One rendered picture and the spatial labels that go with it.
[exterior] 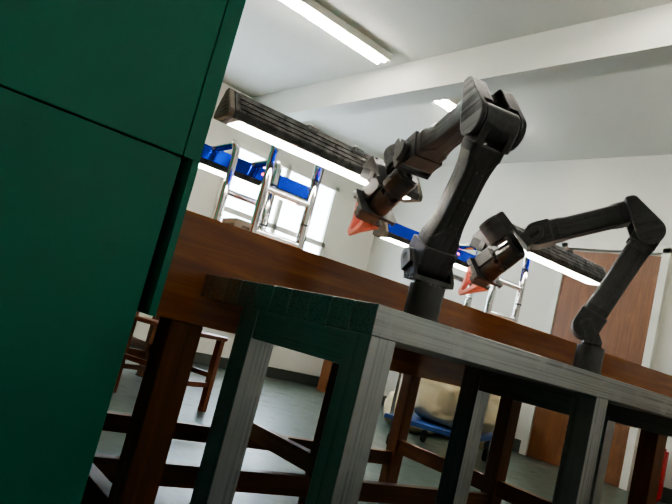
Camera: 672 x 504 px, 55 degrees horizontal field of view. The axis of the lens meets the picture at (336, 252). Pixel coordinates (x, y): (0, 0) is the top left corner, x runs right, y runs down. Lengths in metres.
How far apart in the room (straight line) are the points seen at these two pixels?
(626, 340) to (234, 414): 5.54
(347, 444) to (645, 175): 6.12
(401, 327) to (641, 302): 5.59
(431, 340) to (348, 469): 0.20
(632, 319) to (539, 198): 1.68
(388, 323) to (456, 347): 0.14
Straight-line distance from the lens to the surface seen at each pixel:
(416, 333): 0.86
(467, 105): 1.15
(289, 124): 1.60
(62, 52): 1.06
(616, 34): 4.60
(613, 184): 6.89
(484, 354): 0.97
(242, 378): 1.00
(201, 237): 1.14
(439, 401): 4.65
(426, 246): 1.14
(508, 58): 4.99
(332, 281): 1.29
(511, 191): 7.47
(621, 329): 6.39
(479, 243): 1.73
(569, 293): 6.69
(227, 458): 1.02
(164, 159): 1.08
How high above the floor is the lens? 0.61
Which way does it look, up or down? 7 degrees up
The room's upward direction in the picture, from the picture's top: 14 degrees clockwise
